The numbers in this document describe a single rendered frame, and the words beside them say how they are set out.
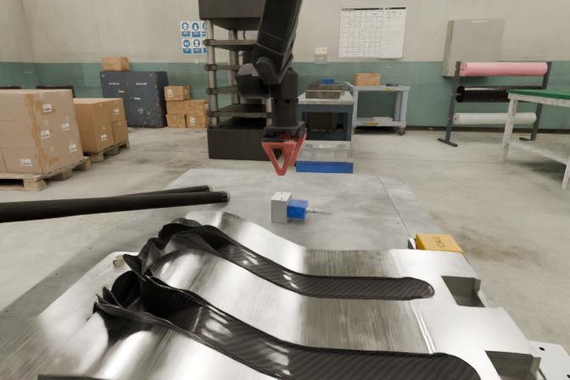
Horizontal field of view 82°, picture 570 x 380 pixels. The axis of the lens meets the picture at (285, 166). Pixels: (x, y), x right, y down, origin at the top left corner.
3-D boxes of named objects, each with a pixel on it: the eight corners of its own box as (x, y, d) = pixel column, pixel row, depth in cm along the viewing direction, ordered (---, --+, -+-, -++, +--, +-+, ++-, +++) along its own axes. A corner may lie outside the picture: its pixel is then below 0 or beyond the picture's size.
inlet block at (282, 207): (332, 218, 74) (332, 196, 73) (329, 228, 69) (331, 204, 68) (276, 212, 77) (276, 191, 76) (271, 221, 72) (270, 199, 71)
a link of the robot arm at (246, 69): (269, 61, 56) (286, 31, 60) (215, 63, 61) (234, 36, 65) (288, 111, 65) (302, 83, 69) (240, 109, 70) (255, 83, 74)
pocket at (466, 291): (475, 304, 39) (480, 277, 38) (498, 338, 34) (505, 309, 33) (435, 301, 40) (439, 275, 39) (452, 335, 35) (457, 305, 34)
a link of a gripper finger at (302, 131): (269, 170, 71) (268, 127, 68) (278, 162, 77) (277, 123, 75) (300, 172, 69) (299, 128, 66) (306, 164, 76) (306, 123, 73)
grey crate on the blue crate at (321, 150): (352, 153, 373) (353, 141, 368) (354, 164, 334) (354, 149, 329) (298, 152, 381) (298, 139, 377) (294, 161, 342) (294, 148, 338)
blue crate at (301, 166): (350, 171, 379) (352, 153, 373) (352, 183, 339) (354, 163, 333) (298, 169, 388) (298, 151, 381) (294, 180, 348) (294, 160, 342)
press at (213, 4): (292, 138, 565) (293, 8, 508) (276, 161, 419) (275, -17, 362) (239, 136, 579) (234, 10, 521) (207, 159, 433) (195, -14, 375)
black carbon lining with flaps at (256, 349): (425, 291, 39) (435, 218, 36) (493, 433, 24) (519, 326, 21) (149, 272, 43) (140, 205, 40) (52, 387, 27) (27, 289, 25)
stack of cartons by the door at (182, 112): (212, 126, 688) (209, 86, 665) (206, 129, 657) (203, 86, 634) (174, 125, 701) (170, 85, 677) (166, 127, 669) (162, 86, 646)
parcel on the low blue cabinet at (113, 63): (131, 71, 671) (129, 56, 663) (120, 71, 639) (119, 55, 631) (112, 71, 677) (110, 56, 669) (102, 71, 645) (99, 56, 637)
